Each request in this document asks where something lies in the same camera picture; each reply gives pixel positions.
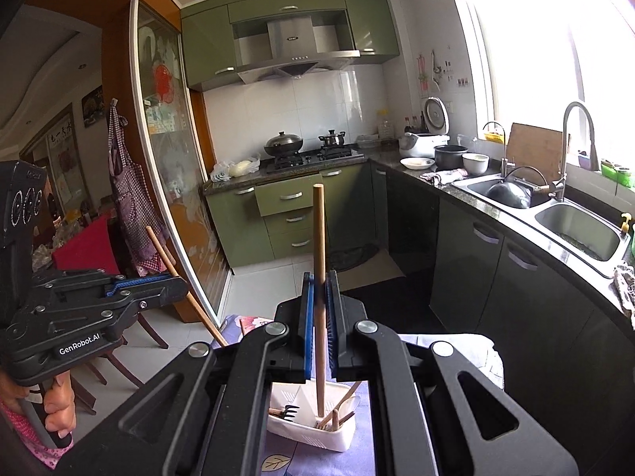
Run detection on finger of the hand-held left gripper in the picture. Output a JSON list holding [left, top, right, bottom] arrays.
[[64, 285, 191, 332], [31, 268, 187, 296]]

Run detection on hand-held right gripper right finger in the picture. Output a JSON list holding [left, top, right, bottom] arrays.
[[326, 270, 580, 476]]

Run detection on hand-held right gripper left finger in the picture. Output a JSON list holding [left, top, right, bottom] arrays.
[[54, 272, 318, 476]]

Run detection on brown wooden chopstick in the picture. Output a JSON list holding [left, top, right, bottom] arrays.
[[145, 225, 230, 348], [312, 183, 329, 418], [316, 382, 364, 430]]

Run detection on white plastic utensil holder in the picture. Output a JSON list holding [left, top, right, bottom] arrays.
[[267, 380, 369, 453]]

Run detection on person's left forearm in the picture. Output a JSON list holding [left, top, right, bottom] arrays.
[[0, 399, 74, 471]]

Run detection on person's left hand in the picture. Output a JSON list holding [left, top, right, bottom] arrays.
[[0, 372, 77, 442]]

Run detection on red chair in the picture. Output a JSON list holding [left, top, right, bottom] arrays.
[[52, 214, 170, 415]]

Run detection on dark floor mat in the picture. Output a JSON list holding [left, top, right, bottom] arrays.
[[327, 245, 406, 292]]

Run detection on checkered apron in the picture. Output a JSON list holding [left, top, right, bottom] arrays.
[[107, 99, 170, 277]]

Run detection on framed calligraphy picture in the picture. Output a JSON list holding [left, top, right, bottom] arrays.
[[46, 114, 81, 200]]

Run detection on green drawer cabinet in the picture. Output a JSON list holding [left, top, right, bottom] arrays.
[[200, 163, 379, 272]]

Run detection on frosted glass sliding door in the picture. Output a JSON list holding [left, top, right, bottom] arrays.
[[129, 0, 234, 319]]

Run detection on dark lower kitchen cabinets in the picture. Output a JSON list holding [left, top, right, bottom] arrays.
[[369, 163, 635, 434]]

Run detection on plastic bag with food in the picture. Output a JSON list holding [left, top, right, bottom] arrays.
[[208, 155, 262, 183]]

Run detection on black gas stove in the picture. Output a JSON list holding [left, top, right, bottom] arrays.
[[265, 144, 368, 175]]

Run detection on black wok with lid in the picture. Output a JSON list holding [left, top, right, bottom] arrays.
[[262, 131, 305, 158]]

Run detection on crumpled dish cloth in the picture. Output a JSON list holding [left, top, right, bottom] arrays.
[[420, 168, 468, 187]]

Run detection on white rice cooker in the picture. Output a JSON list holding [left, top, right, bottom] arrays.
[[399, 96, 452, 159]]

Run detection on black inner cooking pot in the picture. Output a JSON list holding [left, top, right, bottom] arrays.
[[434, 145, 470, 170]]

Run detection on clear oil bottle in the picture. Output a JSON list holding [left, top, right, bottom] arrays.
[[376, 108, 396, 139]]

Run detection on white bowl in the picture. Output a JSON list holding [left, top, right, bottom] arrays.
[[461, 153, 491, 176]]

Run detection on small steel faucet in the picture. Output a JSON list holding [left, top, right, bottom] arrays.
[[481, 120, 515, 177]]

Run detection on green upper kitchen cabinets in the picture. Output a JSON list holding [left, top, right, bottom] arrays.
[[179, 0, 402, 93]]

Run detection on steel double sink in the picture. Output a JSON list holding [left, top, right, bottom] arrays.
[[451, 173, 632, 279]]

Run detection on brown cutting board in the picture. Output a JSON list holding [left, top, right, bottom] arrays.
[[505, 122, 567, 187]]

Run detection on steel range hood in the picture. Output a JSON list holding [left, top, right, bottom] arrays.
[[231, 15, 362, 85]]

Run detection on tall steel faucet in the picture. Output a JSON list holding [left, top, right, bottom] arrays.
[[548, 101, 599, 203]]

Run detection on grey rag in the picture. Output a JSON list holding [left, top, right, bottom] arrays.
[[612, 262, 635, 329]]

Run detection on green plastic container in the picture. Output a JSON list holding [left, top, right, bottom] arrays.
[[600, 158, 635, 188]]

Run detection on kitchen window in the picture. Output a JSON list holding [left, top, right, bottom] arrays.
[[465, 0, 635, 170]]

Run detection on dark wall poster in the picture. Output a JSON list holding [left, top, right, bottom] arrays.
[[81, 84, 105, 128]]

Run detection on black wok with wooden handle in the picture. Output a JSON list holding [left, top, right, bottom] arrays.
[[485, 165, 552, 210]]

